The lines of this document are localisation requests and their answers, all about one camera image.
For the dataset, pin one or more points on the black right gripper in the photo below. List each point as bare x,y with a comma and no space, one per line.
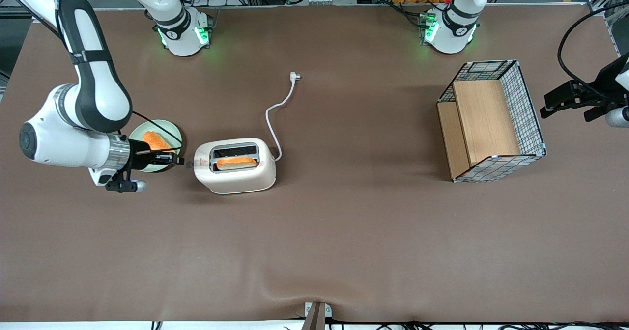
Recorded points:
139,159

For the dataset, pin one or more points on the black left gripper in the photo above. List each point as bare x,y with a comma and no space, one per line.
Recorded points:
602,85

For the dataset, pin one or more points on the white two-slot toaster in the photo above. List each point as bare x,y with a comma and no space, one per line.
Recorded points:
236,180

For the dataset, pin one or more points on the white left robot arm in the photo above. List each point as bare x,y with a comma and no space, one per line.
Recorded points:
452,30

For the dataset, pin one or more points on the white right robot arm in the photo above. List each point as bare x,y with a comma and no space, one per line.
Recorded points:
93,99

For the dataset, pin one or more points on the triangular golden pastry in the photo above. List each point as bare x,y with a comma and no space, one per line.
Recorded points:
156,141

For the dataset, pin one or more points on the pale green round plate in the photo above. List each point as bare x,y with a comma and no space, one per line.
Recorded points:
169,129

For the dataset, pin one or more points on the toast slice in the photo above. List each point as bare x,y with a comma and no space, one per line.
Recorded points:
236,163

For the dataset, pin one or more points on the wooden stepped shelf insert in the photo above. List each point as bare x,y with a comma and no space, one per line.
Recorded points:
486,119

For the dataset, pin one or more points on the brown table cover mat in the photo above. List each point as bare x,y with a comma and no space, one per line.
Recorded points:
344,246

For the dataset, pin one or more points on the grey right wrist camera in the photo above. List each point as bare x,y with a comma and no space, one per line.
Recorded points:
125,186

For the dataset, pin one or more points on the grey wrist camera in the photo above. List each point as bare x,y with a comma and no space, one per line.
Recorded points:
618,118
125,186

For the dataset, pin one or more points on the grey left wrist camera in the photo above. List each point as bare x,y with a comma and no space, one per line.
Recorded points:
618,118

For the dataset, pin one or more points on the metal table edge bracket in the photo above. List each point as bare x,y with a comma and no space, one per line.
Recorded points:
317,315

